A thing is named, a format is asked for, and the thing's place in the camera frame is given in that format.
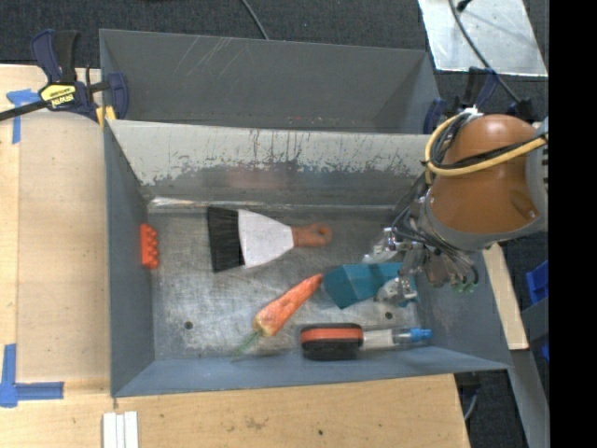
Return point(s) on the orange toy carrot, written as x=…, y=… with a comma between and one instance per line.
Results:
x=284, y=307

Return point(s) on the orange toy brick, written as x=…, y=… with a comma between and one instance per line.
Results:
x=149, y=246

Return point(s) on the teal box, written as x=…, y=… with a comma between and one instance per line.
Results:
x=354, y=285

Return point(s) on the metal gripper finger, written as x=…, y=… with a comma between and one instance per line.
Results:
x=390, y=241
x=402, y=291

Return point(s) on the grey metal bin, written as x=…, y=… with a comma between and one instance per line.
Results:
x=210, y=297

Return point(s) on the orange and black dish wand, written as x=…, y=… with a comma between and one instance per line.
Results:
x=331, y=341

